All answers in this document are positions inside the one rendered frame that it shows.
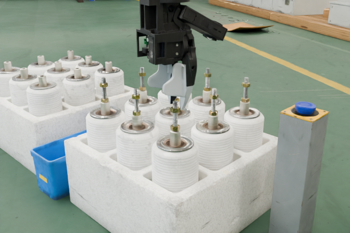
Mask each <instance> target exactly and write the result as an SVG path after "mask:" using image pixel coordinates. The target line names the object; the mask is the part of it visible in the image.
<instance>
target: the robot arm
mask: <svg viewBox="0 0 350 233"><path fill-rule="evenodd" d="M189 1H190V0H140V29H136V46H137V57H144V56H147V58H148V59H149V63H152V64H154V65H158V71H157V72H156V73H154V74H153V75H151V76H150V77H149V78H148V85H149V86H150V87H154V88H162V92H163V93H164V94H165V95H167V96H168V99H169V103H170V104H173V101H174V100H175V99H176V97H180V110H184V109H185V106H186V104H187V102H188V99H189V97H190V95H191V92H192V89H193V85H194V83H195V77H196V71H197V58H196V47H195V43H194V36H193V34H192V30H191V29H193V30H195V31H197V32H199V33H201V34H203V36H204V37H206V38H207V39H209V40H213V41H217V40H219V41H223V40H224V37H225V35H226V33H227V30H228V29H227V28H225V27H223V25H222V24H221V23H219V22H217V21H213V20H211V19H209V18H207V17H206V16H204V15H202V14H200V13H199V12H197V11H196V10H194V9H192V8H190V7H189V6H187V5H181V4H180V3H184V2H189ZM140 36H146V38H144V44H145V45H146V47H142V50H140V51H139V37H140ZM178 61H182V63H178Z"/></svg>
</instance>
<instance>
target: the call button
mask: <svg viewBox="0 0 350 233"><path fill-rule="evenodd" d="M295 109H296V111H297V112H298V113H301V114H312V113H313V112H314V111H315V110H316V105H314V104H313V103H311V102H306V101H300V102H297V103H296V104H295Z"/></svg>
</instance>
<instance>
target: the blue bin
mask: <svg viewBox="0 0 350 233"><path fill-rule="evenodd" d="M84 133H87V130H83V131H80V132H78V133H75V134H72V135H69V136H66V137H63V138H60V139H57V140H54V141H51V142H49V143H46V144H43V145H40V146H37V147H34V148H32V149H31V150H30V152H31V156H32V157H33V161H34V166H35V172H36V177H37V182H38V186H39V190H41V191H42V192H44V193H45V194H46V195H47V196H49V197H50V198H51V199H53V200H59V199H62V198H64V197H66V196H68V195H70V192H69V183H68V173H67V163H66V154H65V144H64V141H65V140H66V139H69V138H73V137H77V136H78V135H81V134H84Z"/></svg>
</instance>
